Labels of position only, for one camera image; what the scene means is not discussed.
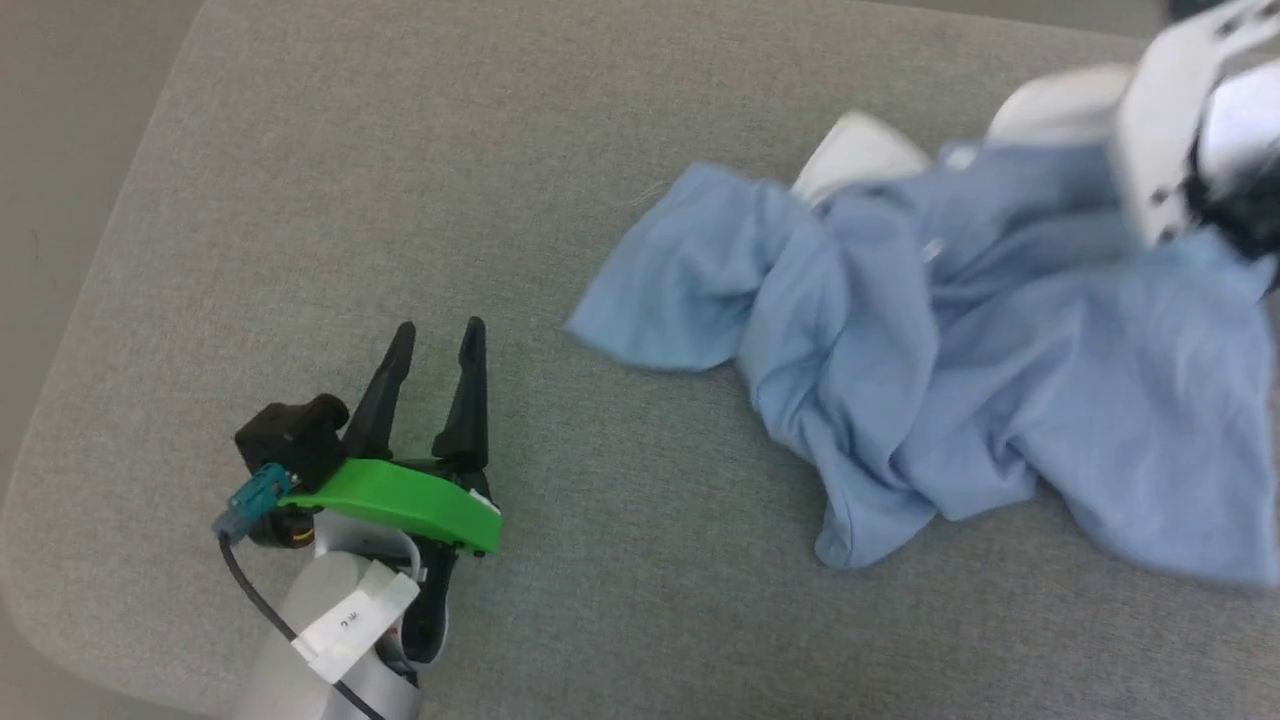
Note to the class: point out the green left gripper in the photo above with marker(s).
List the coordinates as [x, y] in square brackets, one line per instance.
[420, 500]

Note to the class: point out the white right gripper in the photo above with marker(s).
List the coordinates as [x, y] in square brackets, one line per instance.
[1160, 120]

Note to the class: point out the light blue white-collared shirt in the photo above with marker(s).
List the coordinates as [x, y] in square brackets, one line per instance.
[1000, 380]

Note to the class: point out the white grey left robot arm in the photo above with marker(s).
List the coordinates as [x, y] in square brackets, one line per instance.
[330, 600]

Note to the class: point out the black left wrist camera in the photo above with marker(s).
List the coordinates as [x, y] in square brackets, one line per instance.
[295, 435]

